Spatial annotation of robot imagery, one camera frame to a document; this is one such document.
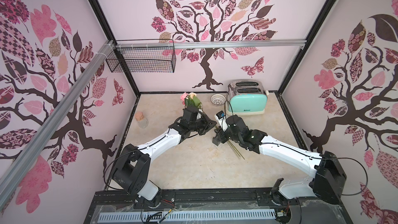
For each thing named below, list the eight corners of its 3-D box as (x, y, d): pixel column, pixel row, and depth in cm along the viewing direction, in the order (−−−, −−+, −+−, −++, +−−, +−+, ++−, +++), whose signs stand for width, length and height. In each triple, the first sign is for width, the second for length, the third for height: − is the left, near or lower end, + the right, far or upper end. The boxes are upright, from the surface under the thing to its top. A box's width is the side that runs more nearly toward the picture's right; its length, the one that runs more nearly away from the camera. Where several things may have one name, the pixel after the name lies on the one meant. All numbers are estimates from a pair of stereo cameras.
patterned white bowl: (210, 105, 114) (211, 101, 110) (210, 97, 119) (210, 93, 115) (225, 105, 114) (226, 101, 110) (224, 97, 119) (225, 93, 115)
